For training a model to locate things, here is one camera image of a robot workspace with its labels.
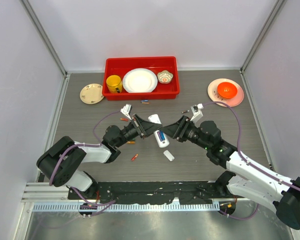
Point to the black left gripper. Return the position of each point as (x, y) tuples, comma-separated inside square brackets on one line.
[(145, 127)]

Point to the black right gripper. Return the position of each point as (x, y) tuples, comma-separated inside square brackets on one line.
[(178, 130)]

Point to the purple battery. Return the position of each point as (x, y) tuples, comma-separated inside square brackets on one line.
[(159, 136)]

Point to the white remote control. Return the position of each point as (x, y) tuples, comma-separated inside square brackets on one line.
[(154, 118)]

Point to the white battery cover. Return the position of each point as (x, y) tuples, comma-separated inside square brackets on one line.
[(168, 155)]

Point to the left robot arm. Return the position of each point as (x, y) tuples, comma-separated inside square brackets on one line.
[(60, 164)]

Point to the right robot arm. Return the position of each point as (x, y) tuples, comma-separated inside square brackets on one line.
[(243, 177)]

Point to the orange battery near green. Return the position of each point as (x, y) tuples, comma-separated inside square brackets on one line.
[(131, 142)]

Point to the white plate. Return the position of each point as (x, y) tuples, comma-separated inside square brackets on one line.
[(140, 80)]

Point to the red plastic bin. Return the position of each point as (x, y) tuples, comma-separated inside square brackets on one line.
[(120, 66)]

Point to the small flower bowl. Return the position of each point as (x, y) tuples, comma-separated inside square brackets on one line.
[(165, 77)]

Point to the pink plate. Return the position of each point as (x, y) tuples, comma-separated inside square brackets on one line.
[(214, 96)]

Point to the yellow mug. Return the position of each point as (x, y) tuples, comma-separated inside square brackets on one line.
[(114, 84)]

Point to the beige floral plate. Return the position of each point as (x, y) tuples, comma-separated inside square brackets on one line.
[(91, 94)]

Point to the orange bowl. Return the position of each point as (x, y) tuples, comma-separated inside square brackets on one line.
[(227, 90)]

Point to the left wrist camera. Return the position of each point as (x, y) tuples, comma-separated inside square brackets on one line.
[(126, 110)]

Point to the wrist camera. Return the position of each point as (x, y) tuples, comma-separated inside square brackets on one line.
[(126, 110), (197, 112)]

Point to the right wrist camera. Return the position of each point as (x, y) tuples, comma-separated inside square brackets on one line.
[(197, 112)]

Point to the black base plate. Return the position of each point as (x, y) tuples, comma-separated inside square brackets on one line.
[(156, 192)]

